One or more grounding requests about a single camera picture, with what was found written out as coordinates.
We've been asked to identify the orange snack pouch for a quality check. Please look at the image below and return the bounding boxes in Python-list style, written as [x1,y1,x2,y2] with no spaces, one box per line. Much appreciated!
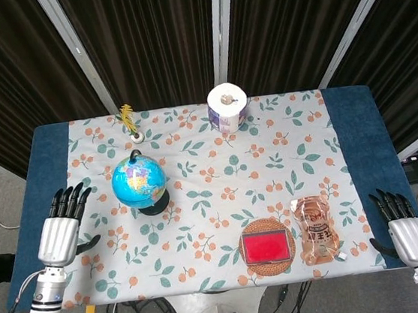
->
[289,191,348,268]

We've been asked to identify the yellow flower in small vase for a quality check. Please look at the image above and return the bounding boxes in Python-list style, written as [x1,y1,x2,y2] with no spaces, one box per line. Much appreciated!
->
[117,103,146,144]

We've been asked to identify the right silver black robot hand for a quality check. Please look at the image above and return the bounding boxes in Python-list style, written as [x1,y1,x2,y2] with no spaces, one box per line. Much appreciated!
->
[363,183,418,273]

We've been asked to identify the blue table cover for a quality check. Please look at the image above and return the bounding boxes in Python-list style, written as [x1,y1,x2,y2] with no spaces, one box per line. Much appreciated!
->
[0,78,418,313]

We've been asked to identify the dark pleated curtain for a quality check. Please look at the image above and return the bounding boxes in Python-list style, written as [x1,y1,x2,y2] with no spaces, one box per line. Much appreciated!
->
[0,0,418,197]

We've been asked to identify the red rectangular box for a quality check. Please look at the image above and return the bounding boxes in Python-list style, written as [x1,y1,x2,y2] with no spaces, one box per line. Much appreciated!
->
[239,227,293,267]

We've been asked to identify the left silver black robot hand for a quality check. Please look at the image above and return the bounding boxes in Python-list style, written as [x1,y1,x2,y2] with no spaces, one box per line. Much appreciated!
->
[29,180,105,270]

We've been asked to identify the round woven rattan coaster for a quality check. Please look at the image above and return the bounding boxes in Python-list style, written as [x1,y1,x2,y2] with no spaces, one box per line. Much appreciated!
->
[236,214,300,281]

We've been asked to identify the silver aluminium frame post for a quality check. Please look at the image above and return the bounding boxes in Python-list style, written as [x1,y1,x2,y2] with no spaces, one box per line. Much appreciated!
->
[308,0,409,90]
[34,0,119,122]
[203,0,244,87]

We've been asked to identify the white toilet paper roll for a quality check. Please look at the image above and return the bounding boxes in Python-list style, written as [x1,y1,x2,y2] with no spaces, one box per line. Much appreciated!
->
[204,80,251,135]

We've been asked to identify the floral print tablecloth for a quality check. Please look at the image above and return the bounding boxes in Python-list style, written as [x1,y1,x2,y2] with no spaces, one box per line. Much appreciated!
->
[39,83,388,310]

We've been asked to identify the small blue desk globe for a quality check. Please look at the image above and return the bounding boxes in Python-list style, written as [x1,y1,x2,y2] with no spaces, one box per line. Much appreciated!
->
[107,146,173,221]

